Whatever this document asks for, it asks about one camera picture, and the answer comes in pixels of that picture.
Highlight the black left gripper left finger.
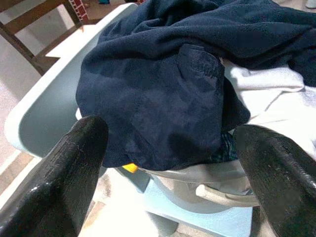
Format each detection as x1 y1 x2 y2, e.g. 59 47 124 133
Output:
0 115 109 237

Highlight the white garment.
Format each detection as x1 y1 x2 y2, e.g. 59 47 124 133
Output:
221 58 316 158

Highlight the yellow cloth piece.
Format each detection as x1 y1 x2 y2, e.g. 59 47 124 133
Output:
122 161 139 173

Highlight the dark wooden chair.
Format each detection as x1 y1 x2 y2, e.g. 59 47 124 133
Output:
0 0 83 76

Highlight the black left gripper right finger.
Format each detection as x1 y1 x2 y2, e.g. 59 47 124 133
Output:
233 124 316 237

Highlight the navy blue garment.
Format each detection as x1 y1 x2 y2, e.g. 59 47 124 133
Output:
75 0 316 171

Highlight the pale blue plastic chair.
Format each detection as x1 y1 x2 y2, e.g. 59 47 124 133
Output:
4 2 254 237

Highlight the red brick pattern panel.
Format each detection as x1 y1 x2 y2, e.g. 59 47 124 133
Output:
68 0 89 22

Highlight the blue plaid cloth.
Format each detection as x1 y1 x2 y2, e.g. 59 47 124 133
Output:
212 132 239 163

